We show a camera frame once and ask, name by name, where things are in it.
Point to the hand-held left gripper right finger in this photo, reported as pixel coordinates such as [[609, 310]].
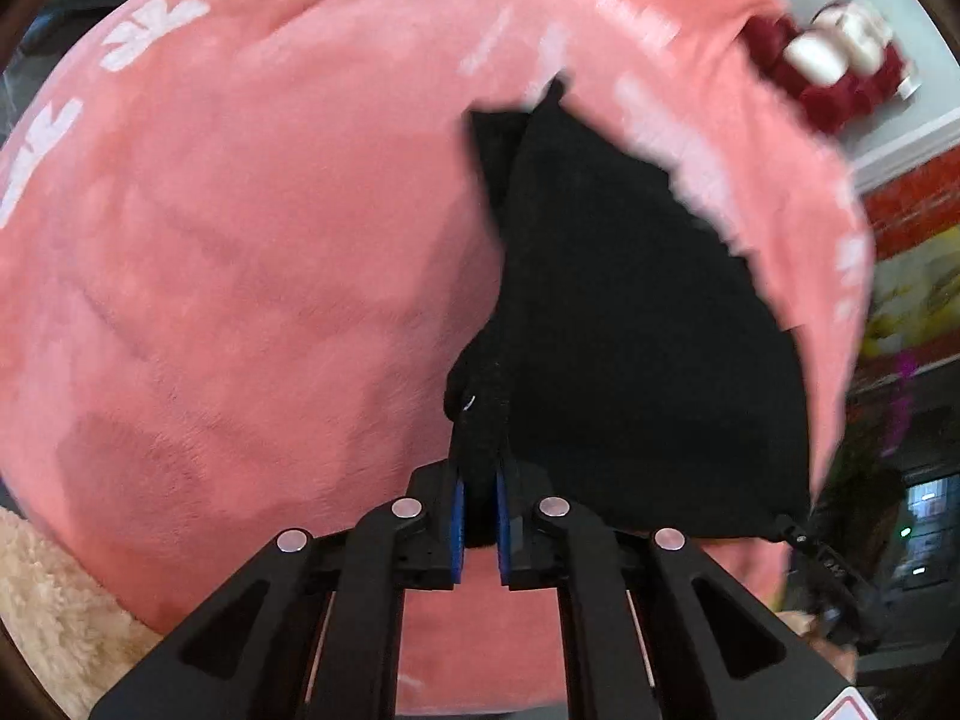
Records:
[[504, 532]]

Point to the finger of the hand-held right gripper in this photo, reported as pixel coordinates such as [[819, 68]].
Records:
[[821, 562]]

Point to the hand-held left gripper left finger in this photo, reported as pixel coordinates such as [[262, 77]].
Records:
[[457, 532]]

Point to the black long-sleeved sweater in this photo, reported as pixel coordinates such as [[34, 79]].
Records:
[[637, 352]]

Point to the pink plush blanket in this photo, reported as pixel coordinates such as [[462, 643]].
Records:
[[262, 277]]

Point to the cream fluffy blanket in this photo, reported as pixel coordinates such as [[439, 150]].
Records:
[[45, 600]]

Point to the dark red plush toy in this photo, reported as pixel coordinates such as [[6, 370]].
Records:
[[825, 97]]

